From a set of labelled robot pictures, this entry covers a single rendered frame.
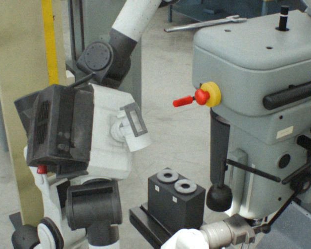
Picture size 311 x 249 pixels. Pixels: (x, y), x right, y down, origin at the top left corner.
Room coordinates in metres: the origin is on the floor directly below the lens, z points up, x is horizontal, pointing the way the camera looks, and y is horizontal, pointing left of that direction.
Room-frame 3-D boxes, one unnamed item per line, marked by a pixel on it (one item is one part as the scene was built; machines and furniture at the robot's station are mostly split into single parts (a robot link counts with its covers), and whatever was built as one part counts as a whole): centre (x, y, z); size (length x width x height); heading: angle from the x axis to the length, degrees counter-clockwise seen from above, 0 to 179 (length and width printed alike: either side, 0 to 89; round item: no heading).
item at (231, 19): (1.16, -0.14, 1.89); 0.24 x 0.04 x 0.01; 120
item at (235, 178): (1.08, -0.24, 1.45); 0.04 x 0.04 x 0.21; 33
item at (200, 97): (1.00, -0.12, 1.76); 0.04 x 0.03 x 0.04; 33
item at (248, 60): (1.15, -0.35, 1.81); 0.47 x 0.26 x 0.16; 123
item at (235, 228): (1.10, -0.25, 1.23); 0.13 x 0.12 x 0.10; 23
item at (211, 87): (1.01, -0.14, 1.76); 0.06 x 0.02 x 0.06; 33
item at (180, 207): (1.53, -0.11, 1.03); 0.22 x 0.12 x 0.20; 44
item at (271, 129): (1.16, -0.37, 1.68); 0.34 x 0.24 x 0.10; 123
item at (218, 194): (1.00, -0.19, 1.46); 0.07 x 0.07 x 0.06
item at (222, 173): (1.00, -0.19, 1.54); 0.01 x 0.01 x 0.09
